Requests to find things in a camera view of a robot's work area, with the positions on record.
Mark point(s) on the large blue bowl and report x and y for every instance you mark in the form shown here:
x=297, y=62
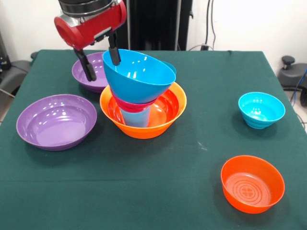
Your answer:
x=139, y=88

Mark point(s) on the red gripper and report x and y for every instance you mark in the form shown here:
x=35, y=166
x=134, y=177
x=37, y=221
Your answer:
x=88, y=31

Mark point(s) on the glossy red bowl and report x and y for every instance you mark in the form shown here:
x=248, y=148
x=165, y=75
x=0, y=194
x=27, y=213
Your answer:
x=168, y=105

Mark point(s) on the large orange bowl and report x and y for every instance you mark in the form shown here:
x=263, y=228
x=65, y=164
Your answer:
x=148, y=134

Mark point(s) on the dark grey pedestal foot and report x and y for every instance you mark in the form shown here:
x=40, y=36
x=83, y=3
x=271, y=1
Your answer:
x=16, y=69
x=292, y=74

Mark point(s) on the magenta bowl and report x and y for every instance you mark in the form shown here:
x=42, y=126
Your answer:
x=129, y=107

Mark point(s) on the dark green tablecloth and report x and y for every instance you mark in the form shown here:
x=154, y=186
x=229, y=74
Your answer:
x=192, y=215

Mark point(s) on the purple bowl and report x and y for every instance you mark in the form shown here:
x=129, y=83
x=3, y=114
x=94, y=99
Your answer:
x=99, y=72
x=55, y=122

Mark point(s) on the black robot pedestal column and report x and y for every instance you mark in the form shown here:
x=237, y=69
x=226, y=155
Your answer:
x=156, y=24

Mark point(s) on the cyan ribbed bowl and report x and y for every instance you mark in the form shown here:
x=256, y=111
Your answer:
x=261, y=107

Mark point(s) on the blue cup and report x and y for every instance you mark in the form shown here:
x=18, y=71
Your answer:
x=136, y=118

